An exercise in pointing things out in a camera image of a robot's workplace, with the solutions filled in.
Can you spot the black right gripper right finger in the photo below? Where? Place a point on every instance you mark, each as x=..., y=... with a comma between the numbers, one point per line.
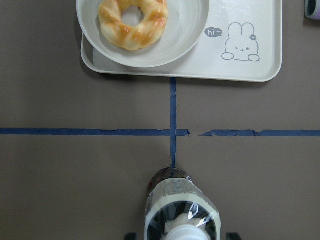
x=233, y=236

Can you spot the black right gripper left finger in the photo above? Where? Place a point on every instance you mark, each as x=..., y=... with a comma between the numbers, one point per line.
x=130, y=236

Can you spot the tea bottle white cap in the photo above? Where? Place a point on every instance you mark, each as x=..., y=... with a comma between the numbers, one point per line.
x=176, y=209

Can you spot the cream serving tray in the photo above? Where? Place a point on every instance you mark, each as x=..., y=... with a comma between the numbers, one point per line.
x=242, y=41

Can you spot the glazed twisted donut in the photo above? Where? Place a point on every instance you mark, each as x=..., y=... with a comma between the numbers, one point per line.
x=133, y=38

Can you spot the cream round plate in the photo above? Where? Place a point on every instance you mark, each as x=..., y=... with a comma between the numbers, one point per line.
x=187, y=20

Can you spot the purple folded cloth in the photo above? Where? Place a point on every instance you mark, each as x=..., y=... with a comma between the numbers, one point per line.
x=312, y=9

